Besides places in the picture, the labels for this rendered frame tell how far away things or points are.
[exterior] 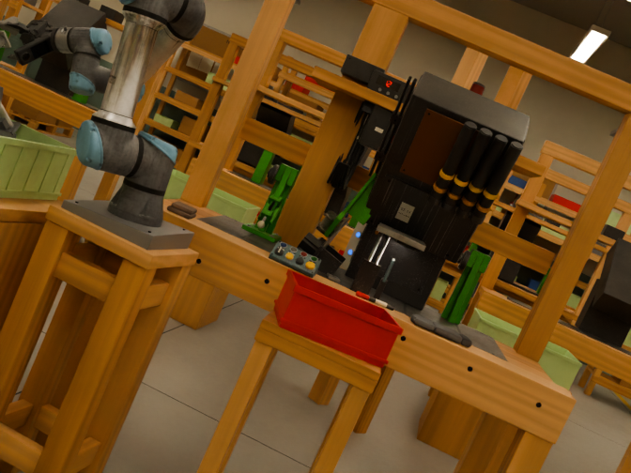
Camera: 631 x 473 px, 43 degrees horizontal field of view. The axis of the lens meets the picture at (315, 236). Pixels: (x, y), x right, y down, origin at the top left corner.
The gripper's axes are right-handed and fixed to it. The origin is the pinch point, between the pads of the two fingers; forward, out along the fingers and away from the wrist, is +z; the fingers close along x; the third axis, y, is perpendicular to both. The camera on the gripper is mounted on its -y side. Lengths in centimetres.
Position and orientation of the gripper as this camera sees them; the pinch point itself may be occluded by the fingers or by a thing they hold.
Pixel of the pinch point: (0, 41)
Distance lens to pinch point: 263.4
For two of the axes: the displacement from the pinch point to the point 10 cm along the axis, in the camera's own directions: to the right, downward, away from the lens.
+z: -9.5, -1.0, 2.8
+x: -1.2, -7.2, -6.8
